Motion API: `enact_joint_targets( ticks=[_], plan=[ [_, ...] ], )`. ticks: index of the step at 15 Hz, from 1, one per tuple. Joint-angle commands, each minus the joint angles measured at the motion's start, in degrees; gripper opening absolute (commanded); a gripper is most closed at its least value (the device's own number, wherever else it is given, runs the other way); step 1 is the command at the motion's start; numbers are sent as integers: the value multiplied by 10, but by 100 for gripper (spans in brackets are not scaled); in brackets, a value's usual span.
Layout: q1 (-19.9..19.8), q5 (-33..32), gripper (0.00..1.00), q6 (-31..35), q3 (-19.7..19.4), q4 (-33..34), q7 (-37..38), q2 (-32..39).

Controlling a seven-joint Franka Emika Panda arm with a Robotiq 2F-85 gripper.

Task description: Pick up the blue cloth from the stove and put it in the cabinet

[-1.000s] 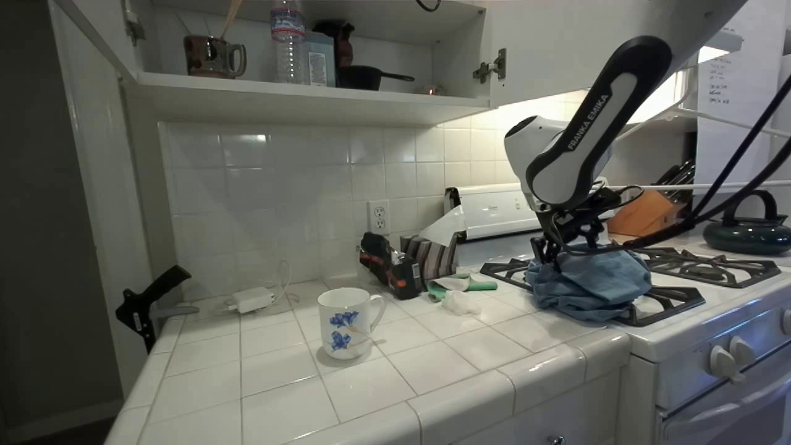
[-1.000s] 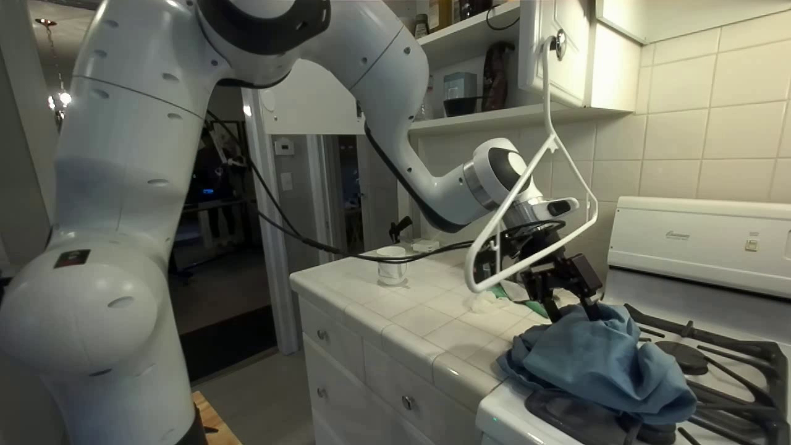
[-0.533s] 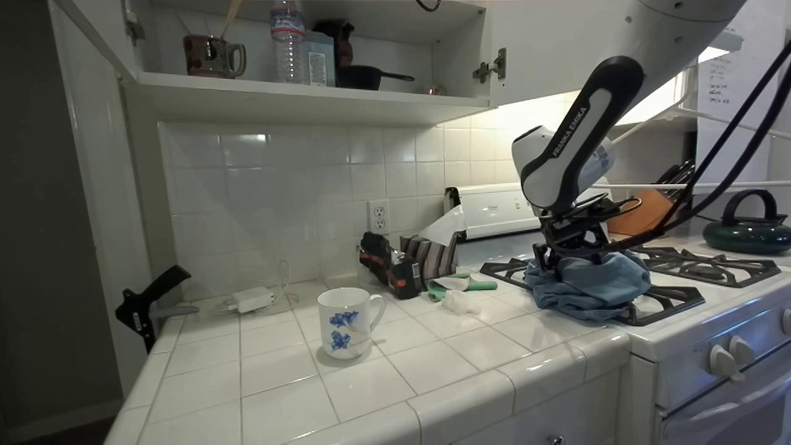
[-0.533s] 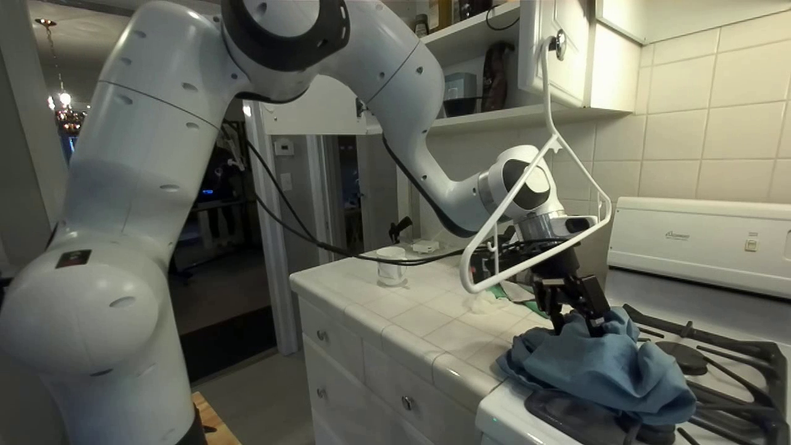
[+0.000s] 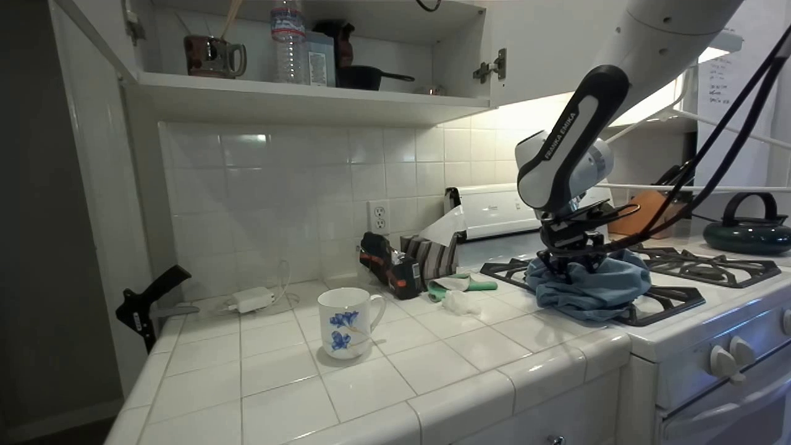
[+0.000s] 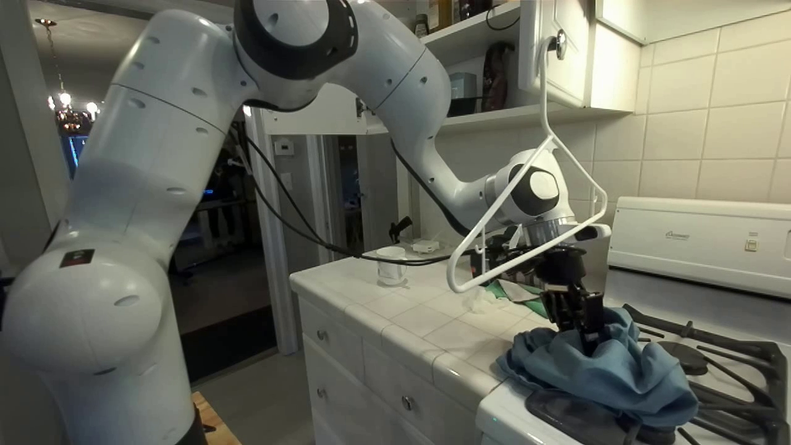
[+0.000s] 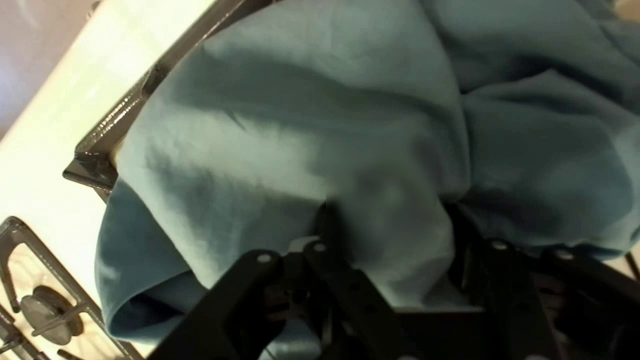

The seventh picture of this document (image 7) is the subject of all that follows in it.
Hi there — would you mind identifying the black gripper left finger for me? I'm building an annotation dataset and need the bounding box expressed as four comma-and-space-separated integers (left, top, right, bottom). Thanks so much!
147, 198, 401, 360

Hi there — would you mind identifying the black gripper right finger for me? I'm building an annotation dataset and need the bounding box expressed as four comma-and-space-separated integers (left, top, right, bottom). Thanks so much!
445, 205, 640, 360

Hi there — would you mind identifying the blue cloth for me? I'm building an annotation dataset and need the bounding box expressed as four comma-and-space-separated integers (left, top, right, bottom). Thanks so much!
92, 0, 640, 352

